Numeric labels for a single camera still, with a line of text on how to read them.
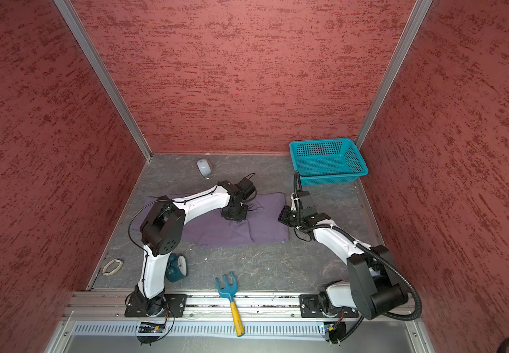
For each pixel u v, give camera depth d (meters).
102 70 0.86
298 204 0.69
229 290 0.76
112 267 0.82
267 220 0.94
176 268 0.76
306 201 0.70
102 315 0.75
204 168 1.06
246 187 0.77
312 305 0.74
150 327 0.73
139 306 0.68
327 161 1.19
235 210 0.80
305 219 0.67
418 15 0.73
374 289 0.42
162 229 0.53
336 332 0.71
